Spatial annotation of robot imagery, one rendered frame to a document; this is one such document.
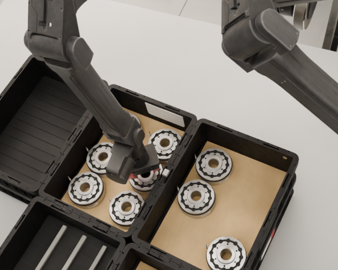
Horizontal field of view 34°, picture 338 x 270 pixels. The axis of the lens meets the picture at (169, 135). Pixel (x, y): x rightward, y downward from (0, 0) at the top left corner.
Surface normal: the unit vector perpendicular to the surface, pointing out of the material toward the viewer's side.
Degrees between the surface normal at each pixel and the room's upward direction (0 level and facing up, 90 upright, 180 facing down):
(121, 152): 5
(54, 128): 0
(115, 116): 85
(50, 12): 47
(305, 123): 0
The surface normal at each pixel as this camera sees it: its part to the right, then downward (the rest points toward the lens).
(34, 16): -0.43, 0.26
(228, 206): -0.15, -0.49
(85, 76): 0.88, 0.29
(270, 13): 0.46, -0.21
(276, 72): -0.44, 0.79
